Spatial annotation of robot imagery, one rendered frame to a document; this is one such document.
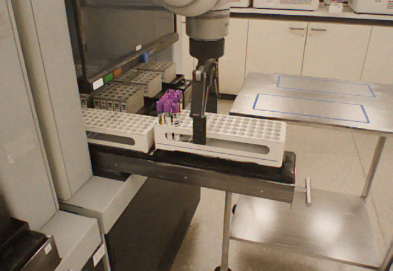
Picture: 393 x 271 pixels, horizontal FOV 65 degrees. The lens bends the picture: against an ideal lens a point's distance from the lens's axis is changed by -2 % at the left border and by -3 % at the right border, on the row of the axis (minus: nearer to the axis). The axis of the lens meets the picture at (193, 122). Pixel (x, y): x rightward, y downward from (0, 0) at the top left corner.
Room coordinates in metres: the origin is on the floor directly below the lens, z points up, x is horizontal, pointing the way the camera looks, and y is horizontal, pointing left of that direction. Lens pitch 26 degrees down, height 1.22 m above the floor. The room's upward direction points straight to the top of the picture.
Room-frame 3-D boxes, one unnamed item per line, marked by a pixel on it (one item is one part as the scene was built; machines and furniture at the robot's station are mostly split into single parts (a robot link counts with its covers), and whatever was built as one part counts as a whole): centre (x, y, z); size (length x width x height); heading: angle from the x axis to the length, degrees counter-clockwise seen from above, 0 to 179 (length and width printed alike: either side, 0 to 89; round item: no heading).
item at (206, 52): (0.67, -0.03, 1.04); 0.08 x 0.07 x 0.09; 163
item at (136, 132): (0.75, 0.24, 0.83); 0.30 x 0.10 x 0.06; 73
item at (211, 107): (0.72, -0.04, 0.90); 0.03 x 0.01 x 0.07; 73
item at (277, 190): (0.69, 0.07, 0.78); 0.73 x 0.14 x 0.09; 73
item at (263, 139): (0.66, -0.06, 0.86); 0.30 x 0.10 x 0.06; 73
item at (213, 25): (0.66, -0.03, 1.12); 0.09 x 0.09 x 0.06
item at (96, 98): (0.91, 0.27, 0.85); 0.12 x 0.02 x 0.06; 164
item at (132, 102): (0.89, 0.19, 0.85); 0.12 x 0.02 x 0.06; 164
